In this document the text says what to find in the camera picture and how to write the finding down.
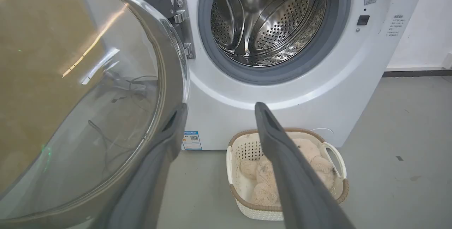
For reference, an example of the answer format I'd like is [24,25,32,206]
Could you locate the chrome door hinge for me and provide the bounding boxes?
[169,0,196,60]

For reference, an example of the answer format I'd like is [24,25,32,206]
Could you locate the beige plush doll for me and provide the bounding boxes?
[239,138,335,206]

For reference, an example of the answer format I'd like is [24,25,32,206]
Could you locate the blue energy label sticker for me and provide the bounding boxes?
[182,131,202,151]

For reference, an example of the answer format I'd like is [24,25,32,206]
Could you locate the white front-load washing machine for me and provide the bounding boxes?
[99,0,432,151]

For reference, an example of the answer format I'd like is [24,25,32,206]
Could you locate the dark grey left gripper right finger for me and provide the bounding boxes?
[255,102,356,229]

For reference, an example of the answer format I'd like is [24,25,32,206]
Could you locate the round glass washing machine door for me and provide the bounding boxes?
[0,0,190,229]

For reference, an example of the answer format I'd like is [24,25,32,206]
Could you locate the white plastic laundry basket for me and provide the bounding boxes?
[226,128,349,221]

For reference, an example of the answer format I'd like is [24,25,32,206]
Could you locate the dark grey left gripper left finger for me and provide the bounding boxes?
[93,103,188,229]

